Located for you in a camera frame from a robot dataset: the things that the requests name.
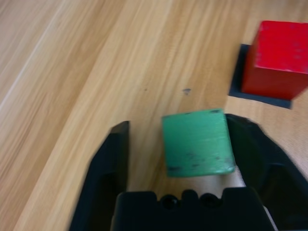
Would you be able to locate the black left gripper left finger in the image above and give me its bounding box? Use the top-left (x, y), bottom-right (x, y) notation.
top-left (69, 120), bottom-right (131, 231)

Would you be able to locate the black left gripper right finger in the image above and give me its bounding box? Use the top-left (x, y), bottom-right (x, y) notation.
top-left (224, 113), bottom-right (308, 231)

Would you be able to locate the green wooden block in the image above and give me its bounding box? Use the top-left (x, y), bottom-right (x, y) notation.
top-left (161, 108), bottom-right (236, 179)

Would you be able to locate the red wooden block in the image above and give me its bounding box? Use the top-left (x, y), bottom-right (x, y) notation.
top-left (241, 20), bottom-right (308, 101)

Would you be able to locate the black square pad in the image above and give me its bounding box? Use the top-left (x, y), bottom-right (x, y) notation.
top-left (228, 43), bottom-right (294, 109)

